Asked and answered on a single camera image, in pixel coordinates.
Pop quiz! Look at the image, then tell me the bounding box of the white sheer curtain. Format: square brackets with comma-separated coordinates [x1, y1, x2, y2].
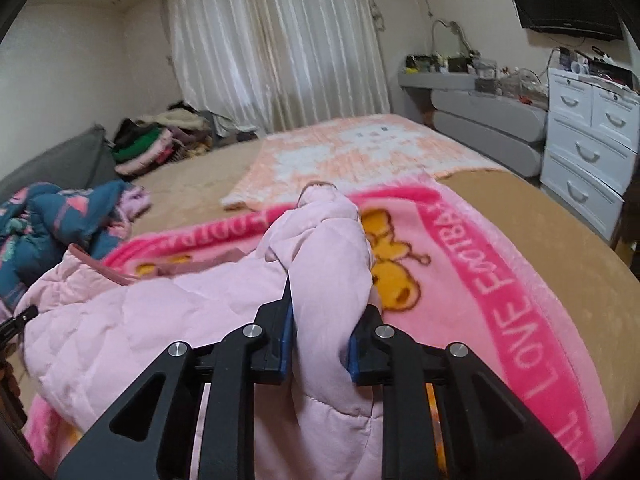
[165, 0, 393, 136]

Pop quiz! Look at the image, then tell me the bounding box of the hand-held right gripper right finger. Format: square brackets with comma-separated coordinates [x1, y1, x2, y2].
[347, 305, 583, 480]

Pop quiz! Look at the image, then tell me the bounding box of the clutter of cosmetics and cables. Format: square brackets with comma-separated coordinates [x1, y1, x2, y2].
[552, 45, 637, 87]

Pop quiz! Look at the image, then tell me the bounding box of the blue flamingo print comforter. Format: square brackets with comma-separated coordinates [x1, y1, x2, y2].
[0, 180, 153, 311]

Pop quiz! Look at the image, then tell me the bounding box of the brown wooden furniture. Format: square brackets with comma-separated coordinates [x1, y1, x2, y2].
[611, 192, 640, 266]

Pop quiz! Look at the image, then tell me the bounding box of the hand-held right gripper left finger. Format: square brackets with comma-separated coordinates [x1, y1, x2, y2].
[55, 276, 298, 480]

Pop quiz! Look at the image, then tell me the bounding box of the grey gooseneck lamp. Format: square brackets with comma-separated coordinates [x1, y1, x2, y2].
[431, 19, 476, 58]

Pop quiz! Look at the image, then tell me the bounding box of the pink printed fleece blanket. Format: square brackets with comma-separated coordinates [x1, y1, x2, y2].
[22, 185, 618, 480]

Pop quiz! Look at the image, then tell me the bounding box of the pile of folded clothes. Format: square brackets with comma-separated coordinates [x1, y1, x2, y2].
[111, 102, 216, 177]

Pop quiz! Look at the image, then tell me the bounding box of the pink quilted jacket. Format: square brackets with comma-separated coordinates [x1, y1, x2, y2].
[14, 181, 386, 480]

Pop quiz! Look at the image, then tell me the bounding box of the dark clothes heap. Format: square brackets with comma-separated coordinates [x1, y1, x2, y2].
[210, 110, 261, 148]

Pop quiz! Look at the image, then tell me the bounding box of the grey pillow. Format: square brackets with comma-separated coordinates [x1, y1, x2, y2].
[0, 124, 121, 196]

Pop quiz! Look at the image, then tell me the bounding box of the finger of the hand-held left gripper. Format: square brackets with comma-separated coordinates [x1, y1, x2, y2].
[0, 305, 40, 343]

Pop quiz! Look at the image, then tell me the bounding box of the clutter of small boxes and bottles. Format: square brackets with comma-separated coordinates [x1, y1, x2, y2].
[405, 50, 548, 106]

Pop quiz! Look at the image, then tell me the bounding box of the white drawer chest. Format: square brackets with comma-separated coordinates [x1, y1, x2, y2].
[540, 66, 640, 243]

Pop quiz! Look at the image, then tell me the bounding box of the black wall television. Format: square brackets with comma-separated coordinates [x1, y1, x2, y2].
[501, 0, 626, 42]

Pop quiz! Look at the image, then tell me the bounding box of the orange and white printed blanket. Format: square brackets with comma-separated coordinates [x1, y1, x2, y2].
[221, 112, 508, 211]

